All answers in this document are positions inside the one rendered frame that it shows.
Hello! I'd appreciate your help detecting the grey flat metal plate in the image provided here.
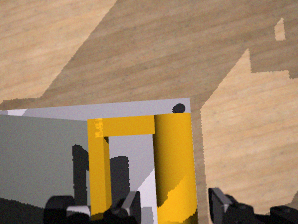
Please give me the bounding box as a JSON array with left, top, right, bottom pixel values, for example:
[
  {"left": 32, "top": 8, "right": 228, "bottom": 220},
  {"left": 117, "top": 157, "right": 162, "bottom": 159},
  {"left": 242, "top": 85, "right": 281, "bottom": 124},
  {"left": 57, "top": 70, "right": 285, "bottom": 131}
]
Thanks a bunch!
[{"left": 0, "top": 98, "right": 191, "bottom": 224}]

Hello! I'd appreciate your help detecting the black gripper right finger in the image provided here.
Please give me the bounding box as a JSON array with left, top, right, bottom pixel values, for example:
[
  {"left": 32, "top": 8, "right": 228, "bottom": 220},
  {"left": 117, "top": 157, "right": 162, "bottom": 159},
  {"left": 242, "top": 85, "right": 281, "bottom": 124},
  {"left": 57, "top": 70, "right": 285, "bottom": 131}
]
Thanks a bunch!
[{"left": 208, "top": 188, "right": 298, "bottom": 224}]

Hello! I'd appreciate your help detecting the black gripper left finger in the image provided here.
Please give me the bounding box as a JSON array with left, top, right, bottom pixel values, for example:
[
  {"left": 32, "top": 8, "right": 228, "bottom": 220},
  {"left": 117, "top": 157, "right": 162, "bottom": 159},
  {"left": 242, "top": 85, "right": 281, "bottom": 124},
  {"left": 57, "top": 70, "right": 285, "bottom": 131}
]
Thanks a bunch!
[{"left": 56, "top": 191, "right": 141, "bottom": 224}]

